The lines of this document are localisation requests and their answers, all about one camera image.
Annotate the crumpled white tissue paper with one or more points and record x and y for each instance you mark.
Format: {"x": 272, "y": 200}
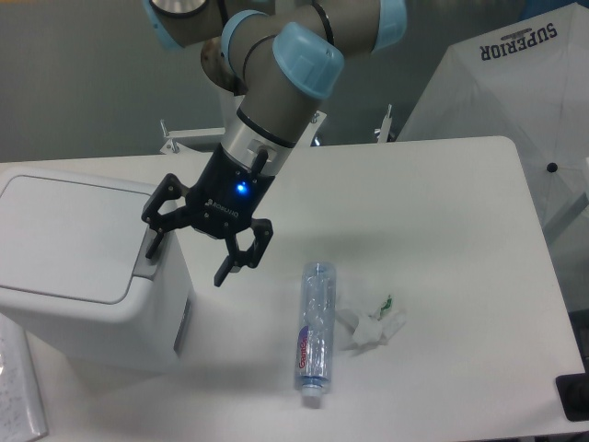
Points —
{"x": 366, "y": 323}

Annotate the white superior umbrella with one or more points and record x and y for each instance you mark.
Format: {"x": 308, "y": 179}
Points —
{"x": 527, "y": 82}

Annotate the white plastic trash can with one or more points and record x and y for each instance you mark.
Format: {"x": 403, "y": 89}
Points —
{"x": 75, "y": 273}

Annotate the black device at edge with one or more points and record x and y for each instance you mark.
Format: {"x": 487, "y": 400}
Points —
{"x": 573, "y": 392}

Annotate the clear plastic water bottle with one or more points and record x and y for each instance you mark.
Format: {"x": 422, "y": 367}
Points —
{"x": 314, "y": 346}

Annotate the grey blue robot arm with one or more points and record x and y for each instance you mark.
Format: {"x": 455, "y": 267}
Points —
{"x": 288, "y": 64}

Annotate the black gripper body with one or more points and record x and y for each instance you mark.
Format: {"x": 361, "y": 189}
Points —
{"x": 225, "y": 197}

